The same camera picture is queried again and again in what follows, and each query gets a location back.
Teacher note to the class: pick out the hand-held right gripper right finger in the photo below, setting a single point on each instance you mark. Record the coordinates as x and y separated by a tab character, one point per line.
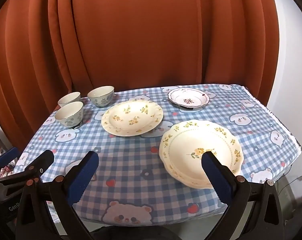
217	177

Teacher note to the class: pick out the round cream yellow-floral plate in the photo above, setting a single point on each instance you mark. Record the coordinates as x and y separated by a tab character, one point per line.
132	117

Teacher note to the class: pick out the red-rimmed white plate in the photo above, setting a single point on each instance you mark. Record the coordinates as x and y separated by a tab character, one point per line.
188	95

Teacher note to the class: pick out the red patterned bag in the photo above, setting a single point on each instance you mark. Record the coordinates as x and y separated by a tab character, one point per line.
6	171

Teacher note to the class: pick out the blue checkered bear tablecloth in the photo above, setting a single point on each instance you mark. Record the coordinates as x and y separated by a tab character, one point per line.
131	160

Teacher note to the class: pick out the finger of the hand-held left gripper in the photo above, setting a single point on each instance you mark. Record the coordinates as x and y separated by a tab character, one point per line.
44	160
8	156

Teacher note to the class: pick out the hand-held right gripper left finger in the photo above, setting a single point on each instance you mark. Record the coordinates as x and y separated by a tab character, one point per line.
82	177

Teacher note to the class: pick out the orange curtain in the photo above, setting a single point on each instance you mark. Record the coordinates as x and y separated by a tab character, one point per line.
141	42

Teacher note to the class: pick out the white blue floral bowl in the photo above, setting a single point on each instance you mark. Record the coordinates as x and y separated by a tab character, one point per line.
69	116
68	98
100	96

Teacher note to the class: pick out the scalloped cream yellow-floral plate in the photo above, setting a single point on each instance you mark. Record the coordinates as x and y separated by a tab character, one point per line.
191	140
188	181

